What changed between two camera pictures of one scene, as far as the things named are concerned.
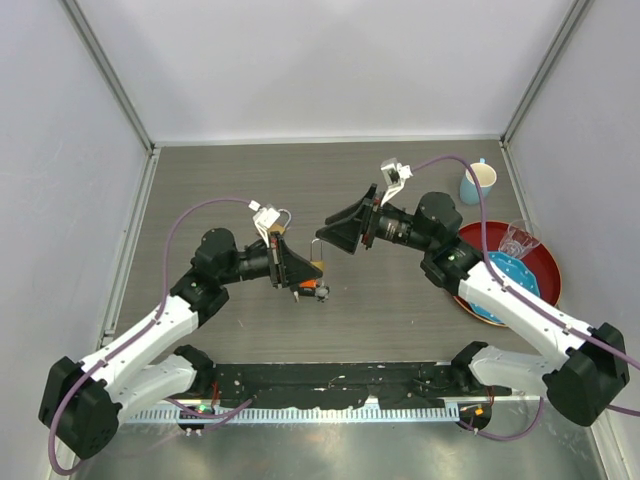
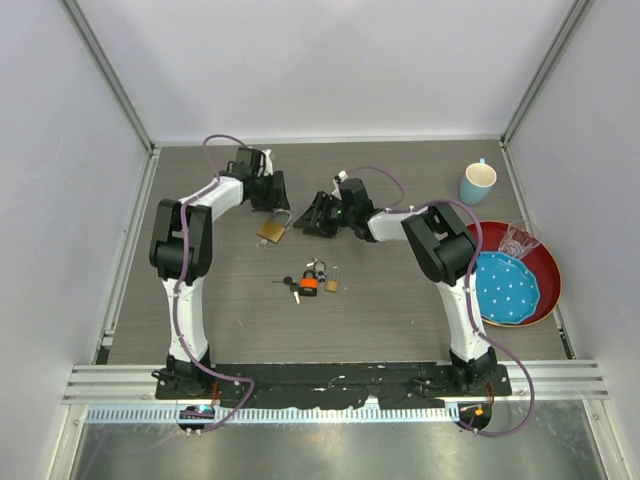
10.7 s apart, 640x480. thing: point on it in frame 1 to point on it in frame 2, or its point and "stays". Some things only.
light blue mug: x=486 y=176 stays
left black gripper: x=287 y=267 to x=277 y=198
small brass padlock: x=317 y=263 to x=333 y=279
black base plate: x=322 y=384 stays
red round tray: x=543 y=261 stays
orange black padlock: x=307 y=287 stays
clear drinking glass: x=518 y=240 stays
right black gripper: x=345 y=228 to x=310 y=219
